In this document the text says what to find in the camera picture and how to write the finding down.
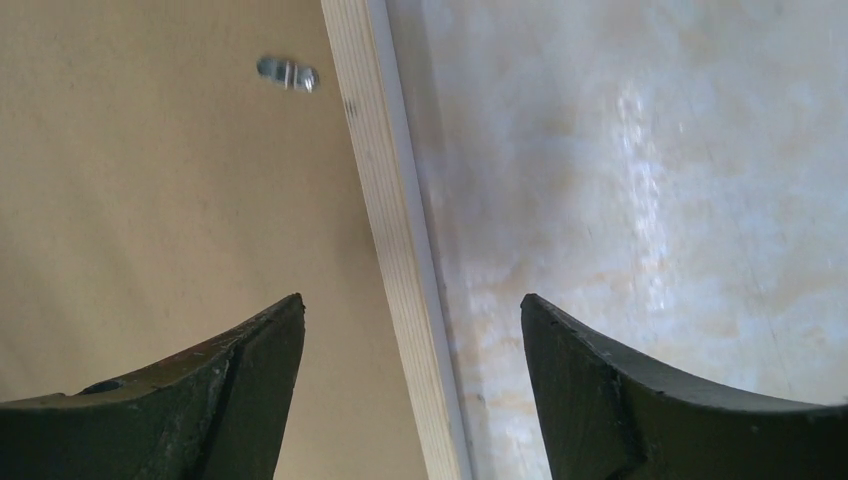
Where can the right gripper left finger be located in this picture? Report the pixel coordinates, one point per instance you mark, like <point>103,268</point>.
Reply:
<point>217,410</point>

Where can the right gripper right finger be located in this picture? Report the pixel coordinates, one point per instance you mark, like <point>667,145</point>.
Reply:
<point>608,411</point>

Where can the brown cardboard backing board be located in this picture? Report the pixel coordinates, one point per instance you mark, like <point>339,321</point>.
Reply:
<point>156,191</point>

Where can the light wooden picture frame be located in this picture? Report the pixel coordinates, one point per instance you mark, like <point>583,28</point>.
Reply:
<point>365,60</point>

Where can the small metal retaining clip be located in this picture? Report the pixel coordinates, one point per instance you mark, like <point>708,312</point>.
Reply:
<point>288,74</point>

